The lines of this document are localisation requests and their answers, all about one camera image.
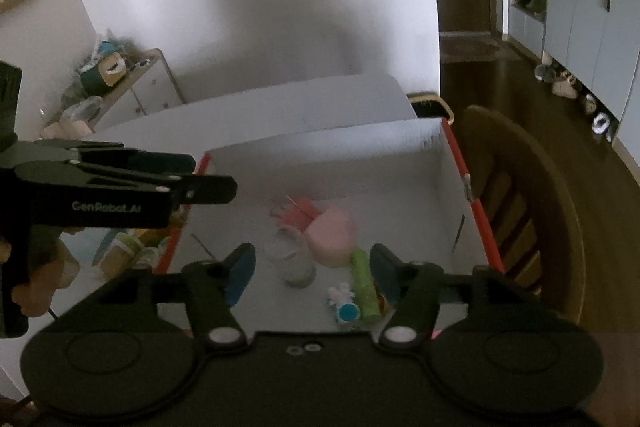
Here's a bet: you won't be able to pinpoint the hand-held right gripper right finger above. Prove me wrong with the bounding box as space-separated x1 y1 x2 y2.
369 243 543 350

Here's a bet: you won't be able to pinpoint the person's left hand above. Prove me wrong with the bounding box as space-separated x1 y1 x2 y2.
12 228 81 318

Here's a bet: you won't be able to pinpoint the green tube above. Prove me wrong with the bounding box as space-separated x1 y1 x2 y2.
350 248 382 320

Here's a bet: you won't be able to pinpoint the large grey wall cabinet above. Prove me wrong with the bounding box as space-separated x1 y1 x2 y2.
500 0 640 148

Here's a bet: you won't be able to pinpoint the grey door mat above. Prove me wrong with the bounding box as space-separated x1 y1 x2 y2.
439 34 521 64

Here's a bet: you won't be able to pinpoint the small white side cabinet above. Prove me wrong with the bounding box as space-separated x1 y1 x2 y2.
92 48 187 132

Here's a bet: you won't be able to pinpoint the pink cup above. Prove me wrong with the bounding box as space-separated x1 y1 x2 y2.
306 207 355 268

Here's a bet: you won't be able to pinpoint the white shoes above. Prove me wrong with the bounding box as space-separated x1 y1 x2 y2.
550 74 581 98

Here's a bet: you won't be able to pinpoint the clear plastic cup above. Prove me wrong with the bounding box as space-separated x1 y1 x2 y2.
265 227 317 289

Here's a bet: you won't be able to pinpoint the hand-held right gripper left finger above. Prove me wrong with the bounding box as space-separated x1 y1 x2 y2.
100 243 258 349

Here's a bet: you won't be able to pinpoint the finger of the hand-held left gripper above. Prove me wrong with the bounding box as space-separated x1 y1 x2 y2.
75 141 197 180
167 174 238 206

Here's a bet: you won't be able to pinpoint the dark wicker basket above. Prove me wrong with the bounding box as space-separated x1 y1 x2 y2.
406 92 457 126

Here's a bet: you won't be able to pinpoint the small teal white toy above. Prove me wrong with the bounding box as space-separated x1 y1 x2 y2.
327 282 361 323

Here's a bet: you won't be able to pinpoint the brown wooden chair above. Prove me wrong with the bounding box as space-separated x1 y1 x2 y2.
457 104 586 325

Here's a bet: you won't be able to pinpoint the white cardboard box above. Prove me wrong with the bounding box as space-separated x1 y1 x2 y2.
152 117 506 340

